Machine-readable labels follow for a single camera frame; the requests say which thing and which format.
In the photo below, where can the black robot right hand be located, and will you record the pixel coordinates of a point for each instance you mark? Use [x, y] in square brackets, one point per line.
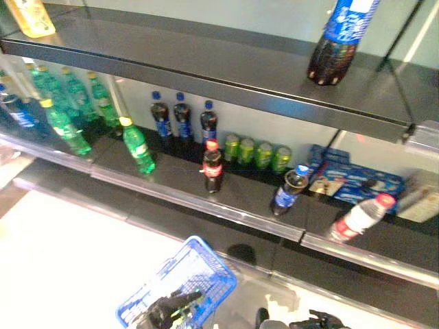
[319, 322]

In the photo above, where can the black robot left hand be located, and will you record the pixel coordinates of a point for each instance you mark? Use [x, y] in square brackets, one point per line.
[161, 312]

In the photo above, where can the blue plastic shopping basket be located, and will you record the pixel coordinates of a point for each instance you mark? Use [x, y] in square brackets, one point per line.
[205, 260]

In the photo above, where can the clear water bottle red cap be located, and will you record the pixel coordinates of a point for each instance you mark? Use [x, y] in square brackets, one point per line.
[360, 217]

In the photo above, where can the yellow drink bottle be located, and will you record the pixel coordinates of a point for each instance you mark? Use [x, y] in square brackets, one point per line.
[32, 17]

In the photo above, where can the black robot right foot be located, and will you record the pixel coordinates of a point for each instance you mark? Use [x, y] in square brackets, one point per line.
[262, 318]

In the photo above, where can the black shelf board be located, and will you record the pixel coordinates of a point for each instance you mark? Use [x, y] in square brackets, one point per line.
[205, 51]
[247, 198]
[205, 233]

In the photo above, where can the ice cream cone box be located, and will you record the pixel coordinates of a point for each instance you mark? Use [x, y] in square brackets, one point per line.
[324, 186]

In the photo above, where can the large blue cookie box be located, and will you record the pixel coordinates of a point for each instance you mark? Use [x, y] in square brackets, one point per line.
[370, 185]

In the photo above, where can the red label cola bottle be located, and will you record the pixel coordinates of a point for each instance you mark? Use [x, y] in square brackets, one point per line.
[212, 168]

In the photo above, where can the beige carton box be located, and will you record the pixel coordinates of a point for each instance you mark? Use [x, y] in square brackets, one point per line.
[420, 202]

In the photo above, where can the slim blue biscuit box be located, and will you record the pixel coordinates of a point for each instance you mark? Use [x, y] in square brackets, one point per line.
[315, 157]

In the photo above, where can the green soda bottle yellow cap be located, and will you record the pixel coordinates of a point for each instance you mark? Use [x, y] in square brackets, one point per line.
[67, 130]
[139, 147]
[34, 79]
[77, 92]
[108, 114]
[49, 85]

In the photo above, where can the small blue cookie box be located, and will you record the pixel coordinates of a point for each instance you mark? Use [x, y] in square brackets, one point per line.
[337, 156]

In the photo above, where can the large blue label cola bottle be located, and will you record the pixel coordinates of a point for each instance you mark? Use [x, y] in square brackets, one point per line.
[337, 41]

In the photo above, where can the black shelf upright post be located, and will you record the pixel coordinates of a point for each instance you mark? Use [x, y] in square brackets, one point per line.
[399, 79]

